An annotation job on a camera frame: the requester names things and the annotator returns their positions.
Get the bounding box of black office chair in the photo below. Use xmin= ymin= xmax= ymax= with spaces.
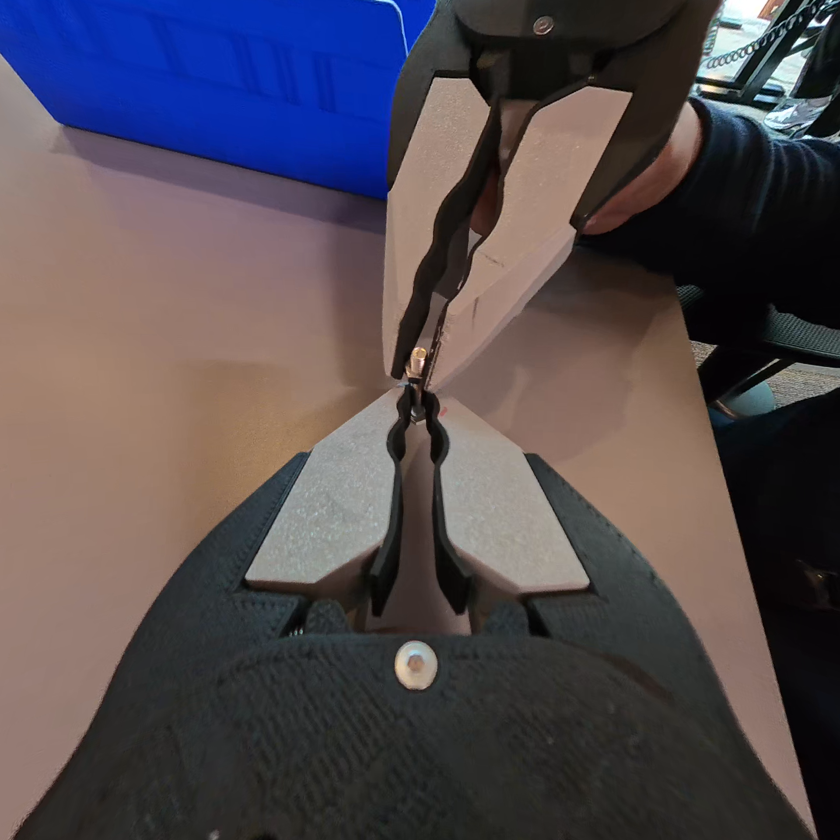
xmin=676 ymin=283 xmax=840 ymax=421

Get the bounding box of person's leg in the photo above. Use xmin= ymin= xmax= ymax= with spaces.
xmin=712 ymin=387 xmax=840 ymax=840

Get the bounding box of black metal stand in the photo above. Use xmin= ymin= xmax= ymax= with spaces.
xmin=696 ymin=0 xmax=831 ymax=102

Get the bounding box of blue plastic bin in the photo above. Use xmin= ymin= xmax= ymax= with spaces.
xmin=0 ymin=0 xmax=437 ymax=201

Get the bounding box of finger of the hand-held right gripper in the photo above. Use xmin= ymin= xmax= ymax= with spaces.
xmin=382 ymin=71 xmax=503 ymax=380
xmin=423 ymin=87 xmax=634 ymax=391

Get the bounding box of silver bolt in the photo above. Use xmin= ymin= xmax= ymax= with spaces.
xmin=406 ymin=348 xmax=429 ymax=426

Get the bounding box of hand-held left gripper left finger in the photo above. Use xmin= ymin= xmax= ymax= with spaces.
xmin=244 ymin=384 xmax=411 ymax=618

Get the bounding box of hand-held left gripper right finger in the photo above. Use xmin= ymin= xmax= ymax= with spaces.
xmin=420 ymin=388 xmax=592 ymax=618

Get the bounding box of person's right forearm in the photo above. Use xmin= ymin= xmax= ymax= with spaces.
xmin=577 ymin=98 xmax=840 ymax=342

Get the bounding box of person's right hand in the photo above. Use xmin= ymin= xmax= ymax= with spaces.
xmin=469 ymin=101 xmax=704 ymax=237

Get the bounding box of black coiled cable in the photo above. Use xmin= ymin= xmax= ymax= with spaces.
xmin=707 ymin=18 xmax=791 ymax=70

